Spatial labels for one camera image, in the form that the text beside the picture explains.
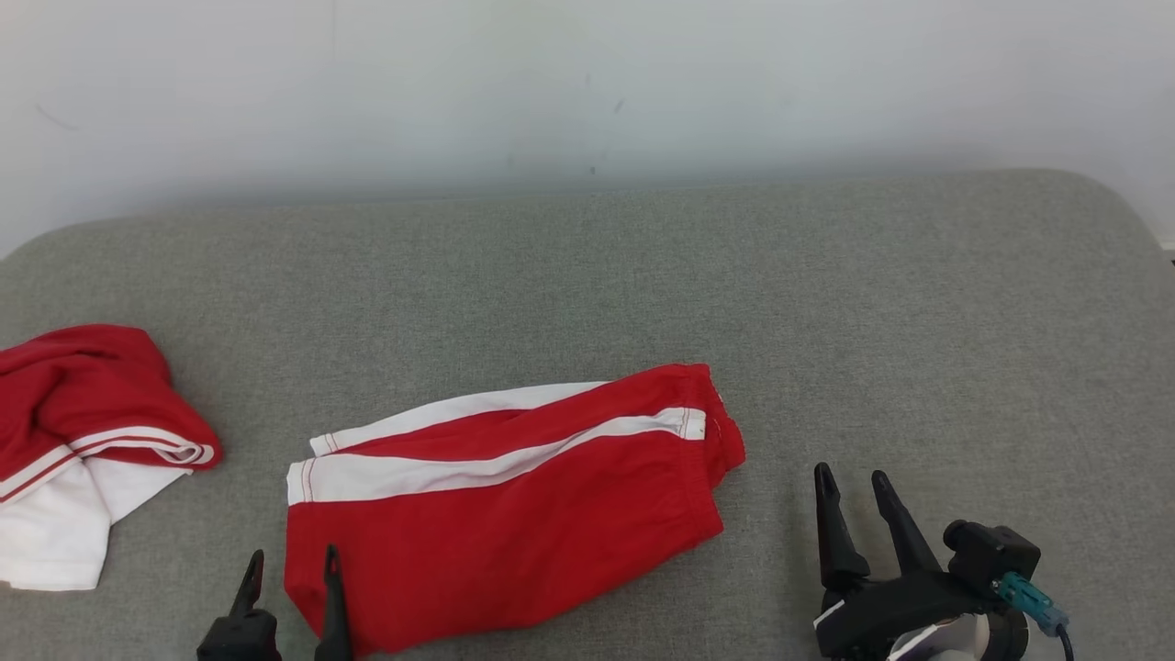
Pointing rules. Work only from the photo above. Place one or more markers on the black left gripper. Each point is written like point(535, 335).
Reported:
point(240, 638)

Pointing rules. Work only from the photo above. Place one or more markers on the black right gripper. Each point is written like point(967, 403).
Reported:
point(881, 615)

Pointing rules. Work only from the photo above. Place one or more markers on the red shorts with white stripes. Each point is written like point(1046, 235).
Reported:
point(505, 542)

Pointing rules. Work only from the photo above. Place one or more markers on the red basketball jersey white sleeves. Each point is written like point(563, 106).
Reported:
point(83, 386)

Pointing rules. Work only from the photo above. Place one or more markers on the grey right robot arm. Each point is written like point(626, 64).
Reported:
point(945, 643)

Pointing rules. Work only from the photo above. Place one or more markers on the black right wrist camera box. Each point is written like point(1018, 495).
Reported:
point(991, 551)

